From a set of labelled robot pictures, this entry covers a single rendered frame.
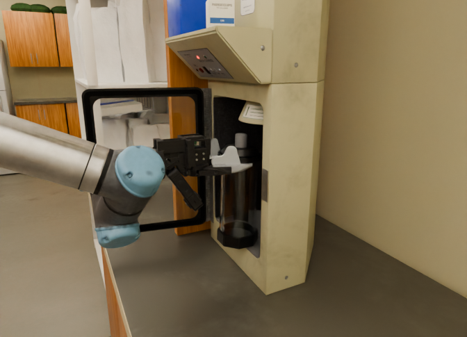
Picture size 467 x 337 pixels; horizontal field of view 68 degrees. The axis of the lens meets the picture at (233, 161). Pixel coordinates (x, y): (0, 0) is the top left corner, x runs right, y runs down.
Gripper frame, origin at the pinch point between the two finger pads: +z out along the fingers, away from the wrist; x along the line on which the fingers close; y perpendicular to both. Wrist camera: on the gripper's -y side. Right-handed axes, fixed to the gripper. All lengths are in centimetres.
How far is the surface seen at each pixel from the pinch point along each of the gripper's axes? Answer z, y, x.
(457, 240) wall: 44, -17, -28
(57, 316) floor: -52, -122, 134
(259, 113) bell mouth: 3.4, 11.8, -3.3
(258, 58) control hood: -2.9, 23.4, -13.2
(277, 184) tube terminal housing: 2.4, -1.9, -13.1
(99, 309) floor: -29, -122, 130
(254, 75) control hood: -3.6, 20.4, -12.9
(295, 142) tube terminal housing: 6.3, 6.7, -13.1
